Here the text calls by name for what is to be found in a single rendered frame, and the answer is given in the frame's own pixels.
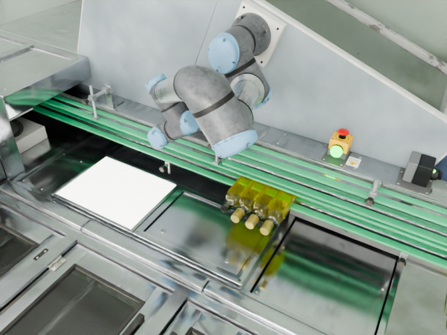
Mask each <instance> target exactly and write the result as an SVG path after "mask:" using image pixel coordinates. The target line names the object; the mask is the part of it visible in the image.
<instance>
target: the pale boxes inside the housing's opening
mask: <svg viewBox="0 0 447 335"><path fill-rule="evenodd" d="M32 109H33V108H31V109H29V110H27V111H26V112H24V113H22V114H20V115H18V116H16V117H14V118H12V119H10V120H9V122H10V121H12V120H14V119H16V120H18V121H20V123H22V125H23V131H22V133H21V134H20V135H19V136H17V137H15V141H16V143H17V147H18V149H19V153H20V154H21V153H23V152H24V151H26V150H28V149H29V148H31V147H33V146H34V145H36V144H38V143H39V142H41V141H43V140H44V139H46V138H47V133H46V130H45V127H44V126H42V125H40V124H38V123H35V122H32V121H30V120H28V119H25V118H22V117H20V116H21V115H23V114H25V113H27V112H29V111H31V110H32ZM10 125H11V129H12V131H13V135H15V134H16V133H17V132H18V131H19V128H20V127H19V125H17V124H16V123H14V122H10Z"/></svg>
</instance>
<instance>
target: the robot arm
mask: <svg viewBox="0 0 447 335"><path fill-rule="evenodd" d="M270 42H271V31H270V28H269V25H268V24H267V22H266V21H265V19H264V18H263V17H261V16H260V15H258V14H256V13H244V14H242V15H240V16H239V17H238V18H236V19H235V21H234V22H233V23H232V26H231V28H229V29H228V30H226V31H225V32H223V33H220V34H219V35H218V36H217V37H216V38H215V39H213V40H212V41H211V43H210V45H209V47H208V60H209V62H210V64H211V66H212V68H213V69H214V70H216V71H218V72H219V73H222V74H224V76H225V77H226V79H227V81H226V80H225V79H224V78H223V77H222V76H220V75H219V74H218V73H216V72H215V71H213V70H211V69H209V68H206V67H204V66H200V65H188V66H185V67H183V68H181V69H180V70H179V71H178V72H177V73H176V74H175V75H174V76H171V77H170V78H166V76H165V74H163V73H161V74H159V75H157V76H155V77H154V78H152V79H150V80H149V81H147V82H146V84H145V87H146V88H147V90H148V93H149V94H150V95H151V97H152V98H153V100H154V101H155V103H156V105H157V106H158V108H159V109H160V111H161V113H162V114H163V116H164V117H165V120H163V121H162V122H160V123H159V124H158V125H157V126H155V127H153V128H152V129H151V130H150V131H149V132H148V141H149V143H150V144H151V145H152V146H153V147H154V148H157V149H162V148H163V147H164V146H167V145H168V144H169V143H170V142H173V141H175V140H177V139H179V138H183V137H184V136H189V135H190V134H193V133H194V132H196V131H198V129H199V128H201V130H202V132H203V133H204V135H205V137H206V138H207V140H208V142H209V143H210V145H211V147H212V150H214V152H215V153H216V154H217V156H218V157H219V158H227V157H230V156H232V155H235V154H237V153H239V152H241V151H243V150H244V149H246V148H248V147H250V146H251V145H252V144H254V143H255V142H256V141H257V139H258V135H257V133H256V132H257V131H256V130H254V128H253V110H256V109H258V108H260V107H262V106H263V105H264V104H266V103H267V101H269V100H270V98H271V97H272V91H271V87H270V85H269V83H267V81H266V79H265V77H264V75H263V73H262V71H261V69H260V67H259V65H258V63H257V61H256V59H255V58H254V57H255V56H257V55H260V54H261V53H263V52H264V51H265V50H266V49H267V48H268V46H269V44H270ZM227 82H229V84H228V83H227Z"/></svg>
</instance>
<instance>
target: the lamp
mask: <svg viewBox="0 0 447 335"><path fill-rule="evenodd" d="M330 154H331V155H332V156H333V157H334V158H338V157H340V156H341V155H342V154H343V147H342V146H340V145H338V144H335V145H333V146H332V148H331V150H330Z"/></svg>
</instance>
